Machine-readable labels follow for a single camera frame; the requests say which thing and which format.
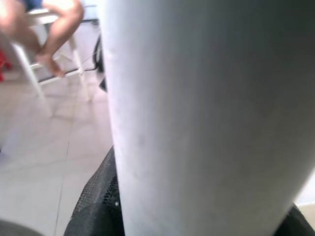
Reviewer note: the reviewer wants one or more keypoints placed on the silver robot leg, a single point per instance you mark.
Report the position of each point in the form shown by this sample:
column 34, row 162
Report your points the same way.
column 17, row 228

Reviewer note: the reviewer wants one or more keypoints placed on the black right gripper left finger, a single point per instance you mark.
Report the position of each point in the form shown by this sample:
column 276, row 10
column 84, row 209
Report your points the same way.
column 98, row 204

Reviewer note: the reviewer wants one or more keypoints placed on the white plastic table leg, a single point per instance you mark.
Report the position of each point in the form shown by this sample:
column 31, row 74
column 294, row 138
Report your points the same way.
column 209, row 110

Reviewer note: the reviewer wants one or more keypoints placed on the white wooden stool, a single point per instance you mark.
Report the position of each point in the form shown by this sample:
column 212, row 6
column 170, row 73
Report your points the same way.
column 27, row 71

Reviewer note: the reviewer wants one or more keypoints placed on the black backpack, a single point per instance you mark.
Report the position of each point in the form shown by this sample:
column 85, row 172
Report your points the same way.
column 101, row 61

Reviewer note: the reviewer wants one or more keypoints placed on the red plastic object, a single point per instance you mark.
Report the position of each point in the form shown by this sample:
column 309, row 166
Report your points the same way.
column 3, row 64

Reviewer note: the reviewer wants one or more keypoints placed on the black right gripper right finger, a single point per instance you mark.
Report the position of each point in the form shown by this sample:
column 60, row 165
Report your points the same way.
column 300, row 226

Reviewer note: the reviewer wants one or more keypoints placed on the bare person leg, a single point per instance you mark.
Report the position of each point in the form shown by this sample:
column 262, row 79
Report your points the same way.
column 17, row 24
column 64, row 27

